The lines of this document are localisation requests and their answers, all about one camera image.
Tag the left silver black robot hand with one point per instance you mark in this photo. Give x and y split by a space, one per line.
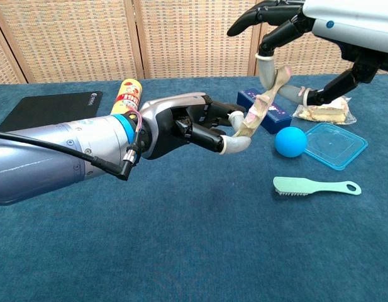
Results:
168 110

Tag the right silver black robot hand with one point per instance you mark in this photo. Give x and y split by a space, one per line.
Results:
354 22

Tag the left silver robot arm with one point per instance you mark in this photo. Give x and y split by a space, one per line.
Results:
55 170

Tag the yellow chips can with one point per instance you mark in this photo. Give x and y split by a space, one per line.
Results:
127 94

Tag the clear bag of snacks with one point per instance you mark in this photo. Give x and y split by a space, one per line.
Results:
325 113

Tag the dark blue printed box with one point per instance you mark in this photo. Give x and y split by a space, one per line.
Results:
275 118

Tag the black mouse pad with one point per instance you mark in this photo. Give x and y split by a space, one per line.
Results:
49 110

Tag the blue transparent plastic lid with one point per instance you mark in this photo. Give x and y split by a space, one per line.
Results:
336 146

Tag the blue ball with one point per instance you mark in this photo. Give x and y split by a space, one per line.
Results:
290 142

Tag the blue carpet table cover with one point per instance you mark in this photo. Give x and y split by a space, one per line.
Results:
193 239

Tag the mint green brush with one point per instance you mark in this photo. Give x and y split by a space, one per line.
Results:
300 185

